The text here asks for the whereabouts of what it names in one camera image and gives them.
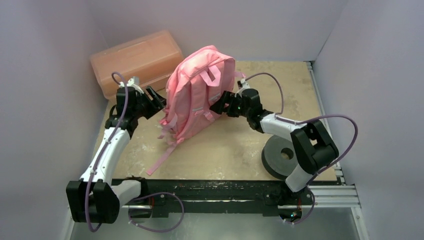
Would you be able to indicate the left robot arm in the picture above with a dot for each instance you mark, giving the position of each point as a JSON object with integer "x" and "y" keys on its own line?
{"x": 93, "y": 198}

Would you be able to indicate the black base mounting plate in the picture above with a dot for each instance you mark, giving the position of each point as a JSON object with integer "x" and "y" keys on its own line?
{"x": 269, "y": 198}

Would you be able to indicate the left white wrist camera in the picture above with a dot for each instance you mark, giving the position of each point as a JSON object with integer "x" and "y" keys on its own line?
{"x": 133, "y": 83}

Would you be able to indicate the pink student backpack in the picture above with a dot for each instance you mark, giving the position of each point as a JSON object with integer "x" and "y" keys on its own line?
{"x": 196, "y": 84}

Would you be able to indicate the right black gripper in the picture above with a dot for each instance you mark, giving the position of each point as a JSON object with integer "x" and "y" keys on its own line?
{"x": 227, "y": 102}

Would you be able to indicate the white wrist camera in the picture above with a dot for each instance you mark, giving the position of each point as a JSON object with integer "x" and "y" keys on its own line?
{"x": 242, "y": 85}
{"x": 133, "y": 83}

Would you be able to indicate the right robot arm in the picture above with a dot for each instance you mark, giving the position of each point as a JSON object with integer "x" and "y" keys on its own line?
{"x": 313, "y": 146}

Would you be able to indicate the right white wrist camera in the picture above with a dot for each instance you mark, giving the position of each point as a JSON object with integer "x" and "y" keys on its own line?
{"x": 242, "y": 85}

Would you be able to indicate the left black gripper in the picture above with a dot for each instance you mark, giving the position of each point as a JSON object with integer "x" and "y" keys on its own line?
{"x": 157, "y": 103}

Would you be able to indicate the orange translucent plastic box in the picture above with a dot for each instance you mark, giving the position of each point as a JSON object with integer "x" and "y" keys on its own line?
{"x": 152, "y": 58}

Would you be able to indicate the dark grey tape roll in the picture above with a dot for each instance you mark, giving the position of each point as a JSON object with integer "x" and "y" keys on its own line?
{"x": 278, "y": 157}

